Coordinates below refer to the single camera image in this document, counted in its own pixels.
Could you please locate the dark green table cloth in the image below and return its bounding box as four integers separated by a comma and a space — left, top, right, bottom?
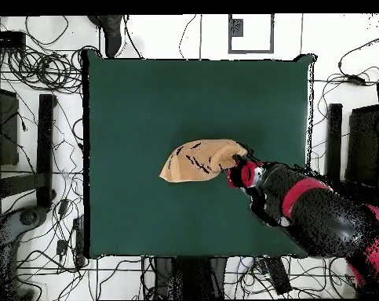
82, 49, 317, 259

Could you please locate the black chair seat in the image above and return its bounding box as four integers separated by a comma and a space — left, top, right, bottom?
345, 104, 379, 187

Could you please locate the black power strip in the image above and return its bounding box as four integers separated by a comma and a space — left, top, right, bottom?
72, 216, 86, 267
264, 256, 293, 296

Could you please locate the black cabinet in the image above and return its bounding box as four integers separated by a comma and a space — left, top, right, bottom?
0, 85, 20, 167

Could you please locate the tan terry towel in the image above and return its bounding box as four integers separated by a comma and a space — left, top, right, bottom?
159, 139, 249, 183

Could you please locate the coil of black cables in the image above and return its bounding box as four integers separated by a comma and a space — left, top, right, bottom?
6, 45, 83, 95

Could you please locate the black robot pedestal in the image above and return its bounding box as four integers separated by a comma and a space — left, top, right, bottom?
154, 256, 228, 300

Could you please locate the black flat box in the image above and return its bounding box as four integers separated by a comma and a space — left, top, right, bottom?
0, 30, 27, 49

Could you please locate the black metal stand foot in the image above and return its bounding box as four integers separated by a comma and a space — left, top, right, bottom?
0, 93, 57, 209
324, 103, 345, 184

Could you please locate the grey swivel chair base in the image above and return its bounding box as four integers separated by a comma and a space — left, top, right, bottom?
0, 205, 50, 300

